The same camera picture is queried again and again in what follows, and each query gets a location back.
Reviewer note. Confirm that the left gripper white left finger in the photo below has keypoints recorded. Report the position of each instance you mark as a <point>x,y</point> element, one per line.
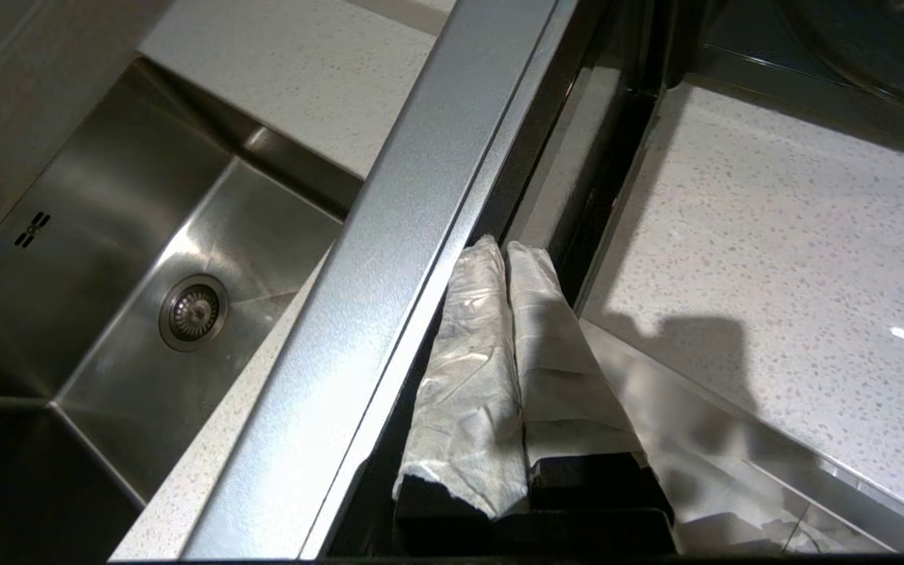
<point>468,377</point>

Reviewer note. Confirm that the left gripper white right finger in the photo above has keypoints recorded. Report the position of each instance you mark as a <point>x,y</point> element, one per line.
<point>562,377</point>

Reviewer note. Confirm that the microwave door with dark window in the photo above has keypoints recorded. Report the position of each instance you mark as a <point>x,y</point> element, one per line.
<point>389,235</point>

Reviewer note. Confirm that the grey glossy cabinet front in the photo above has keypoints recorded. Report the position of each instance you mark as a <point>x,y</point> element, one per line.
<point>703,471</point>

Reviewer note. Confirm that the round metal sink drain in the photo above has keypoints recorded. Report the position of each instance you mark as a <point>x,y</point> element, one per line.
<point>193,312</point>

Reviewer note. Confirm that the stainless steel sink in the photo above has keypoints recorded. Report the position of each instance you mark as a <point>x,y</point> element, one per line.
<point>107,196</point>

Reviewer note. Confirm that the orange french fries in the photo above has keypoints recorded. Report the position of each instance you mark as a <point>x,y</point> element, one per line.
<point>876,47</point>

